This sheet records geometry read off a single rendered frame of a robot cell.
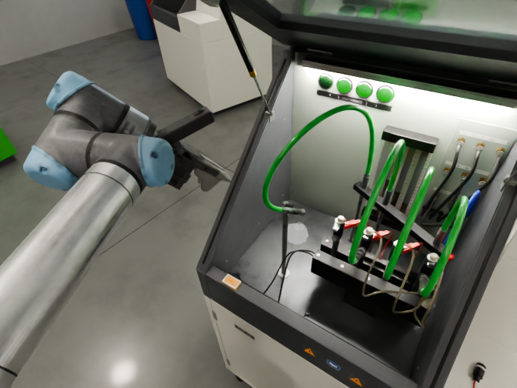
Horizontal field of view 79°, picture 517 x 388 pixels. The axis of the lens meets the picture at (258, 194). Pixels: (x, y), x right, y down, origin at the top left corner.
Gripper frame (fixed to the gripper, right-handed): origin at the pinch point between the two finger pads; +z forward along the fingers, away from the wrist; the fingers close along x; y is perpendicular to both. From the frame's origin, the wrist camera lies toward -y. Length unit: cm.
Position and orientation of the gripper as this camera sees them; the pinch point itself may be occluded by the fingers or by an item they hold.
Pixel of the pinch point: (228, 175)
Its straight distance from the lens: 71.0
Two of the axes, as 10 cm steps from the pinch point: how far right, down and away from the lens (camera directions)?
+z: 7.3, 4.4, 5.3
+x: 3.3, 4.5, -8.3
